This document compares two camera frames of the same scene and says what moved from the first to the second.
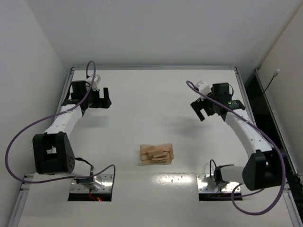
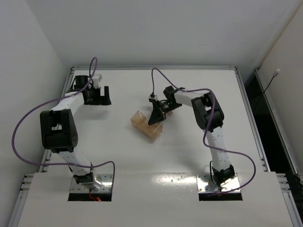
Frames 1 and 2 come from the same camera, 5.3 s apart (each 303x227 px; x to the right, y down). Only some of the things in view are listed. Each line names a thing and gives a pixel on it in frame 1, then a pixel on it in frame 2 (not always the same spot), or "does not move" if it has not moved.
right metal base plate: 205,184 does not move
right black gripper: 199,104 -> 160,110
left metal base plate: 106,180 does not move
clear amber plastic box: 156,154 -> 139,123
